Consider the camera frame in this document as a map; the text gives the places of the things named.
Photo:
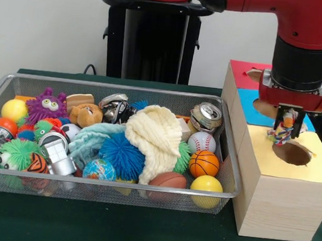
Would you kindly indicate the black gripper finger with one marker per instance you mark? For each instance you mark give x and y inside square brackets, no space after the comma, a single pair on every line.
[279,118]
[297,124]

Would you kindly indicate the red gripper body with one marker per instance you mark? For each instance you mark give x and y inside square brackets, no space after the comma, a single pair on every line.
[292,99]

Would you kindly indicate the cream fleece cloth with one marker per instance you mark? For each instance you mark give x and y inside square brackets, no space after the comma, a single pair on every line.
[156,137]

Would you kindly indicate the crushed black red can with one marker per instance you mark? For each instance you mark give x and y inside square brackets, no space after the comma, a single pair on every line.
[129,112]

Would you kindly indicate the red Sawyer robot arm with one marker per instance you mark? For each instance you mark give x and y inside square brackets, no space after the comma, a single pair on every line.
[304,26]

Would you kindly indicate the wooden box with three holes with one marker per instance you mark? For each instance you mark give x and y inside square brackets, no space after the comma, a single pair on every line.
[280,204]

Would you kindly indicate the orange basketball toy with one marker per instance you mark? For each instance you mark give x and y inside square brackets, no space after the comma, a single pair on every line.
[204,163]

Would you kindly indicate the yellow foam ball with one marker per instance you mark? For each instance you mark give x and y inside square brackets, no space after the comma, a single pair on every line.
[206,188]

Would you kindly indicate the green spiky ball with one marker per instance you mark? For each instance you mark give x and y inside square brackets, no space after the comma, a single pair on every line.
[182,159]

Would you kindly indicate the brown football toy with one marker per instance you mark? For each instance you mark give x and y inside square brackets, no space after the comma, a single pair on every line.
[168,180]

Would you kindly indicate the large blue spiky ball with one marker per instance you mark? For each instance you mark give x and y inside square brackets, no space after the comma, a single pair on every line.
[122,155]

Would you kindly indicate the crushed silver can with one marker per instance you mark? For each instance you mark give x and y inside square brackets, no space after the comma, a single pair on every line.
[112,106]

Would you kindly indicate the purple spiky monster toy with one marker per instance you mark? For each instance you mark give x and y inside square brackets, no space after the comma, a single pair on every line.
[46,106]

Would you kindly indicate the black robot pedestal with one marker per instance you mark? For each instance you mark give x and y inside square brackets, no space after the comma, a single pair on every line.
[156,41]

